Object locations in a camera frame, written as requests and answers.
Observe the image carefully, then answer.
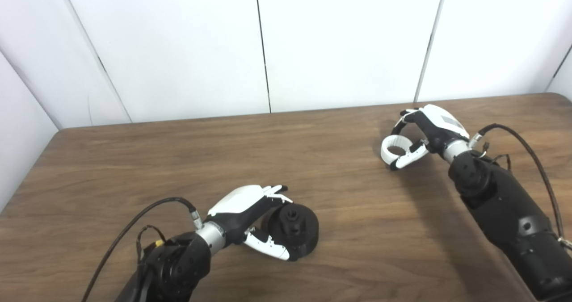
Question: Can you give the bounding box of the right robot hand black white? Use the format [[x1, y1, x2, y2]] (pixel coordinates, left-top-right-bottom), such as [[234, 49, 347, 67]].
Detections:
[[389, 104, 471, 172]]

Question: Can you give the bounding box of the white ring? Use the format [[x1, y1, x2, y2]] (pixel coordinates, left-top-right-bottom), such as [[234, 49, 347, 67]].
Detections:
[[380, 134, 414, 165]]

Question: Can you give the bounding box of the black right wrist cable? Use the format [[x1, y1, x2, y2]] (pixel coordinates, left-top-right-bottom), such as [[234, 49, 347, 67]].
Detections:
[[467, 123, 572, 250]]

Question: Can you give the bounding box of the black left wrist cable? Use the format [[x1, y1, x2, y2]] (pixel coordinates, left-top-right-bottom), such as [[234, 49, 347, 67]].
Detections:
[[81, 197, 204, 302]]

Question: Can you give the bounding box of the thin black wire loop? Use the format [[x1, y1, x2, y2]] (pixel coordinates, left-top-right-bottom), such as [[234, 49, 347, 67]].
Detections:
[[479, 142, 513, 171]]

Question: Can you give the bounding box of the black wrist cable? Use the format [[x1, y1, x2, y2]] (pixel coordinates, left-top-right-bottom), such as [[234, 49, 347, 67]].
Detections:
[[81, 197, 204, 302], [467, 123, 572, 250]]

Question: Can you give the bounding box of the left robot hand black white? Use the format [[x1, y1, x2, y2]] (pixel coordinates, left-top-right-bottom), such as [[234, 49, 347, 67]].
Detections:
[[206, 184, 294, 262]]

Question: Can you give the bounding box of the thin wire with yellow connector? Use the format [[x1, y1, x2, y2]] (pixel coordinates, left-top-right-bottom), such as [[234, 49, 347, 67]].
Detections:
[[136, 224, 167, 263]]

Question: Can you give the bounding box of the round black part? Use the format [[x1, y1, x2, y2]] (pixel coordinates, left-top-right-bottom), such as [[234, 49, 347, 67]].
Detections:
[[261, 203, 320, 260]]

